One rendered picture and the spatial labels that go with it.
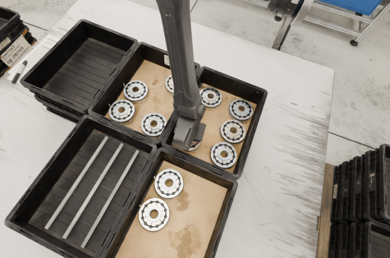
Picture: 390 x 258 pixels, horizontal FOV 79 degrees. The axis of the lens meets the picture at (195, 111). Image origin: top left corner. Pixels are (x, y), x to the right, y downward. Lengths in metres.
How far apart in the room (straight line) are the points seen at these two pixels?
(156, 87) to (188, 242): 0.62
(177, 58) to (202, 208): 0.56
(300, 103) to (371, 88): 1.50
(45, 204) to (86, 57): 0.64
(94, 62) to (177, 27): 0.77
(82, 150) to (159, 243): 0.44
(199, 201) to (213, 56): 0.81
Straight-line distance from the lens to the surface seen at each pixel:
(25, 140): 1.27
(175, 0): 0.47
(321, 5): 2.79
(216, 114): 1.02
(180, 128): 0.70
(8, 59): 2.02
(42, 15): 2.92
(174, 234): 0.89
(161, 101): 1.04
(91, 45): 1.29
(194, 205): 0.90
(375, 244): 1.72
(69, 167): 1.00
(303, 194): 1.18
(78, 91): 1.14
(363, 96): 2.68
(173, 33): 0.51
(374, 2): 2.84
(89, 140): 1.01
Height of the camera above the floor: 1.72
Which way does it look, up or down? 61 degrees down
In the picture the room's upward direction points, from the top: 10 degrees clockwise
